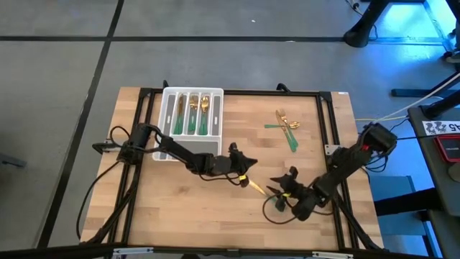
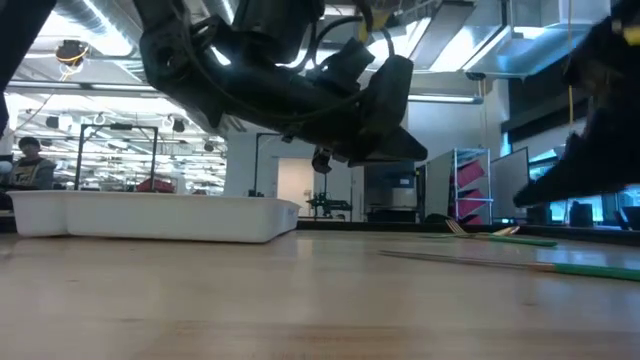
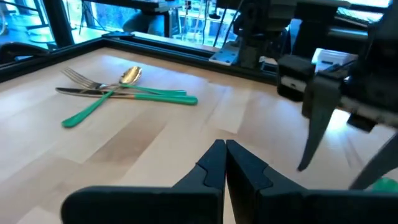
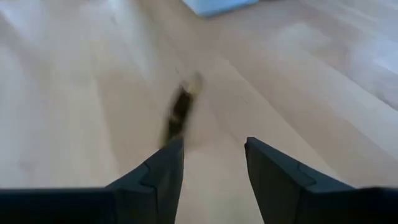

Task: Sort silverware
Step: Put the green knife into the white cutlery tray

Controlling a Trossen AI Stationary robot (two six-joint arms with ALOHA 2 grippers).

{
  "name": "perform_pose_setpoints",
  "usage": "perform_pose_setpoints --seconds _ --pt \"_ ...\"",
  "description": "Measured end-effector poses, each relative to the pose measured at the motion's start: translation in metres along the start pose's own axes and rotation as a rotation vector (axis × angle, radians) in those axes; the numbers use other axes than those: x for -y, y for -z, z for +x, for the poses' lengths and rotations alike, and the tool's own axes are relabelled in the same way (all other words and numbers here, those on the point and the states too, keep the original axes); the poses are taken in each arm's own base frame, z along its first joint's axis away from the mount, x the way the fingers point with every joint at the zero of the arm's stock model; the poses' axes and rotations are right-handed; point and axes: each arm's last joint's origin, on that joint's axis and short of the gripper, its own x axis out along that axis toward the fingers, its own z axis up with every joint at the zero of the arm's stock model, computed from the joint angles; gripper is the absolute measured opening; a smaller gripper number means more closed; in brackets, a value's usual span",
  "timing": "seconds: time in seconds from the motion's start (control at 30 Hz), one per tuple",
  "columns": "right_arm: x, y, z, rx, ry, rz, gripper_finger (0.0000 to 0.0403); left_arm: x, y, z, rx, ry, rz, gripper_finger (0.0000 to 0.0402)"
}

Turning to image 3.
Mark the white box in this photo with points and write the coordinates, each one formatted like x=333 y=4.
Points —
x=332 y=57

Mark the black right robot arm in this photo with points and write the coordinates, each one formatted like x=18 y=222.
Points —
x=261 y=31

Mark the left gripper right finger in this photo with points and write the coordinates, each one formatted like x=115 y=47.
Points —
x=295 y=207

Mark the black desk leg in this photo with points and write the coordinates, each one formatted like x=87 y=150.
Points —
x=59 y=21

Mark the black aluminium table frame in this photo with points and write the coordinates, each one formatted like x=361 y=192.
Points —
x=174 y=51

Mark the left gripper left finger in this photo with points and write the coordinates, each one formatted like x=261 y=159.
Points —
x=146 y=205

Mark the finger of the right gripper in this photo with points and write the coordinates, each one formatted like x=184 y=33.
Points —
x=382 y=158
x=321 y=102

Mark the person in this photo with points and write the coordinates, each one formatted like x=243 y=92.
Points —
x=146 y=25

